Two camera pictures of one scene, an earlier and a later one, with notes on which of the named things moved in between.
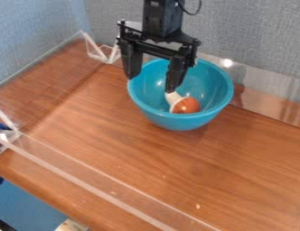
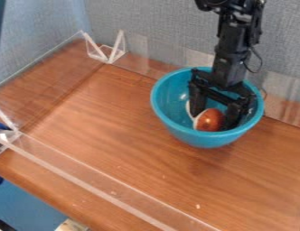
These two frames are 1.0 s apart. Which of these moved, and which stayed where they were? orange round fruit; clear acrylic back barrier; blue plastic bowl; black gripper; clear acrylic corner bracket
Moved: orange round fruit; black gripper; blue plastic bowl
Stayed: clear acrylic back barrier; clear acrylic corner bracket
